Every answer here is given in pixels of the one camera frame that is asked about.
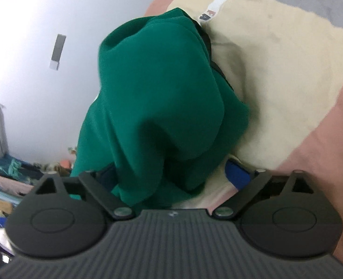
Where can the hanging clothes on rack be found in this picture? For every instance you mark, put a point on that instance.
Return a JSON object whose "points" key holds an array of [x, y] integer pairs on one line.
{"points": [[17, 178]]}

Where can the grey wall switch panel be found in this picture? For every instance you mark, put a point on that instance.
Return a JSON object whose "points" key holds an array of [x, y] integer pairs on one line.
{"points": [[58, 47]]}

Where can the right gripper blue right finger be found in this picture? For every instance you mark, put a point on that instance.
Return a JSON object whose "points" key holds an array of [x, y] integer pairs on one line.
{"points": [[286, 216]]}

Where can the patchwork bed cover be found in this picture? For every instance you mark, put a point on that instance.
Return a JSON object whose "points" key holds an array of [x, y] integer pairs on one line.
{"points": [[284, 58]]}

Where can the green hooded sweatshirt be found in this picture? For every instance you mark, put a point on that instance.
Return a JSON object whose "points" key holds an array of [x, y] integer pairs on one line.
{"points": [[165, 116]]}

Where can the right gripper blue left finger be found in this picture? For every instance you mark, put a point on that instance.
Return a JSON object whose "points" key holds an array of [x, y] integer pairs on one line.
{"points": [[64, 216]]}

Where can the white wall switch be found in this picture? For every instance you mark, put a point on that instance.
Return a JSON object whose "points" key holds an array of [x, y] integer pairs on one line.
{"points": [[54, 65]]}

